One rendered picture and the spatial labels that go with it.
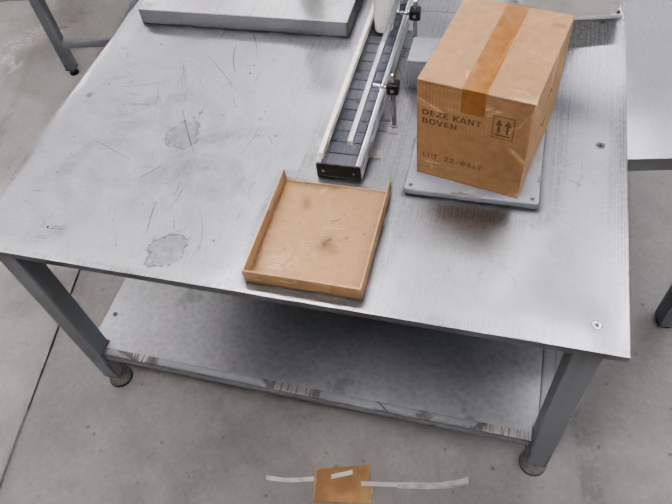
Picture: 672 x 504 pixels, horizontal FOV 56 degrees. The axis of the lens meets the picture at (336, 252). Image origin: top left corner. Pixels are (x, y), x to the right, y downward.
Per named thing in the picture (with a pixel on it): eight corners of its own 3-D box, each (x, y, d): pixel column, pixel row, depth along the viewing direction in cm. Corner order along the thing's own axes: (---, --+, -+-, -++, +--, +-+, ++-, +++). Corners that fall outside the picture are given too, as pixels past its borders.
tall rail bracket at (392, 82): (373, 120, 163) (369, 67, 149) (401, 123, 161) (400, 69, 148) (370, 128, 161) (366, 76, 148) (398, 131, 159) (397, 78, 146)
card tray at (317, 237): (285, 179, 153) (282, 168, 150) (390, 192, 148) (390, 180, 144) (245, 281, 137) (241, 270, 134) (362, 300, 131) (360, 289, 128)
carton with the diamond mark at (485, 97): (458, 91, 163) (465, -5, 141) (552, 112, 155) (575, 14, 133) (415, 172, 148) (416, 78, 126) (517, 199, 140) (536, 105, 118)
